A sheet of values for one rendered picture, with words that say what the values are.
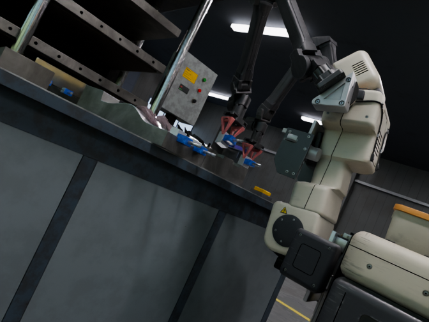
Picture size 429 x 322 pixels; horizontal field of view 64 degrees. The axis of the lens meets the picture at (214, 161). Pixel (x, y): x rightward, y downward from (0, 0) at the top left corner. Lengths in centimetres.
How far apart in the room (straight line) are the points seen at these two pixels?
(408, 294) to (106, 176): 90
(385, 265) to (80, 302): 97
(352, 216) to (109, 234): 865
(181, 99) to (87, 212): 131
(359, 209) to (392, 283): 871
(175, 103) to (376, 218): 778
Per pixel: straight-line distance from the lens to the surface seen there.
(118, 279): 137
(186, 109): 236
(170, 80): 213
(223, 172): 148
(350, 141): 120
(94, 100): 145
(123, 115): 130
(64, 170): 114
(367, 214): 956
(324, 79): 109
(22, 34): 188
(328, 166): 120
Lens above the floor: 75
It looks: 4 degrees up
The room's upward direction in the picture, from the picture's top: 25 degrees clockwise
